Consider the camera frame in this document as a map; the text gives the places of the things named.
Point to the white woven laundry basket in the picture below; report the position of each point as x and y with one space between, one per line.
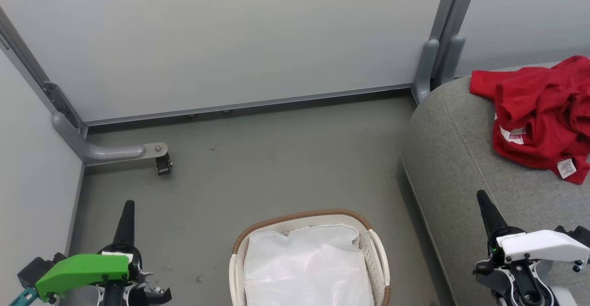
299 216

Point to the grey partition post with feet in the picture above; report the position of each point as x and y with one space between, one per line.
442 43

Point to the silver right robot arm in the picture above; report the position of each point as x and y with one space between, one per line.
564 299

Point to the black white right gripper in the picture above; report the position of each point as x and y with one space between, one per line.
539 246

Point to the grey partition post with bracket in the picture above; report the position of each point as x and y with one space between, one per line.
27 57

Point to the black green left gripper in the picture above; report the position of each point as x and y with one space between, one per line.
83 269

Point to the black caster wheel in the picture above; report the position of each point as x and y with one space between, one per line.
163 164

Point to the grey fabric sofa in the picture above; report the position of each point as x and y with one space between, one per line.
451 158

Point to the white cloth basket liner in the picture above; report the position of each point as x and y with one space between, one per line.
304 269

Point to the red jersey with number print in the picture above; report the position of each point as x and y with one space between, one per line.
530 87

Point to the grey partition bottom rail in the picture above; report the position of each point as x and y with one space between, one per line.
249 105

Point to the grey partition foot bar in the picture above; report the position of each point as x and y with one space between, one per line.
110 151

